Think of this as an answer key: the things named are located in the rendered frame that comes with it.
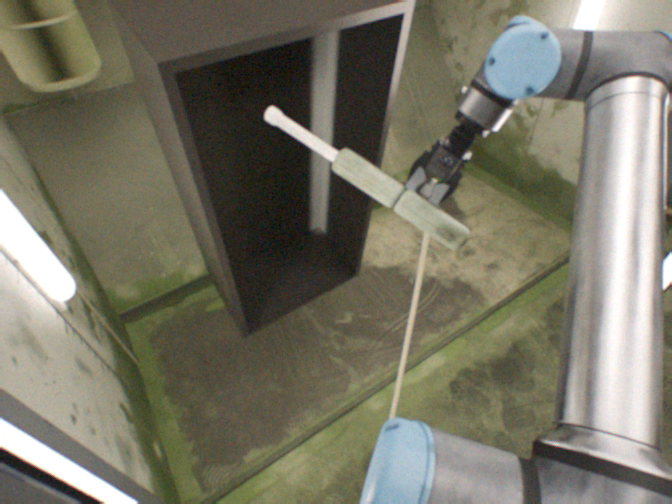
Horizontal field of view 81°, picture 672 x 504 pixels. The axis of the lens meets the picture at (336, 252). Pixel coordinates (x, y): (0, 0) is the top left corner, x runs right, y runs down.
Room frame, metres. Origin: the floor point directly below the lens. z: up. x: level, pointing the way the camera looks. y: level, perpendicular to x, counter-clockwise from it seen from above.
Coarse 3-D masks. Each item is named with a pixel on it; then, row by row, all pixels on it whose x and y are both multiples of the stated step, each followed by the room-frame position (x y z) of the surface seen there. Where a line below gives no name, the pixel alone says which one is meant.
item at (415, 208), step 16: (272, 112) 0.79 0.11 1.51; (288, 128) 0.76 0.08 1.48; (320, 144) 0.73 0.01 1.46; (336, 160) 0.69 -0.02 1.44; (352, 160) 0.68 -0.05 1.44; (352, 176) 0.67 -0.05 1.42; (368, 176) 0.66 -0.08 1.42; (384, 176) 0.66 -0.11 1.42; (368, 192) 0.65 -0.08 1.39; (384, 192) 0.63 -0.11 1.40; (400, 192) 0.62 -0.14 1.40; (400, 208) 0.61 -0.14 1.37; (416, 208) 0.60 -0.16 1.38; (432, 208) 0.60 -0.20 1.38; (416, 224) 0.59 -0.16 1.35; (432, 224) 0.57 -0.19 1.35; (448, 224) 0.56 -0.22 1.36; (464, 224) 0.58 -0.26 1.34; (448, 240) 0.54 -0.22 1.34; (464, 240) 0.54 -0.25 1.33
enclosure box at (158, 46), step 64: (128, 0) 0.97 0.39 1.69; (192, 0) 0.99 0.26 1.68; (256, 0) 1.00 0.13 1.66; (320, 0) 1.01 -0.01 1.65; (384, 0) 1.03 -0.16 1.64; (192, 64) 0.77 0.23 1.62; (256, 64) 1.25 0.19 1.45; (320, 64) 1.38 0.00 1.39; (384, 64) 1.13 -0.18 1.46; (192, 128) 1.16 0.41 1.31; (256, 128) 1.28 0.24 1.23; (320, 128) 1.43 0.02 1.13; (384, 128) 1.09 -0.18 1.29; (192, 192) 0.87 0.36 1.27; (256, 192) 1.31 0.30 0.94; (320, 192) 1.50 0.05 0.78; (256, 256) 1.36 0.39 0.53; (320, 256) 1.36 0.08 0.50; (256, 320) 1.02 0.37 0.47
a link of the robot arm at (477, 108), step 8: (464, 88) 0.70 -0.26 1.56; (472, 88) 0.68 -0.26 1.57; (464, 96) 0.68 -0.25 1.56; (472, 96) 0.66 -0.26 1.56; (480, 96) 0.65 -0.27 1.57; (456, 104) 0.69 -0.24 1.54; (464, 104) 0.67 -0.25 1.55; (472, 104) 0.65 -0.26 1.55; (480, 104) 0.65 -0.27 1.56; (488, 104) 0.64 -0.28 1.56; (496, 104) 0.64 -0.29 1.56; (464, 112) 0.66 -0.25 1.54; (472, 112) 0.65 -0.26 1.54; (480, 112) 0.64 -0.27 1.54; (488, 112) 0.64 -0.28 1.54; (496, 112) 0.64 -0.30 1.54; (504, 112) 0.64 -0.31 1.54; (472, 120) 0.65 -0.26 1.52; (480, 120) 0.64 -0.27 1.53; (488, 120) 0.63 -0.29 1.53; (496, 120) 0.64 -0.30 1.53; (504, 120) 0.65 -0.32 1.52; (488, 128) 0.63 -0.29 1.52; (496, 128) 0.64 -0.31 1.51
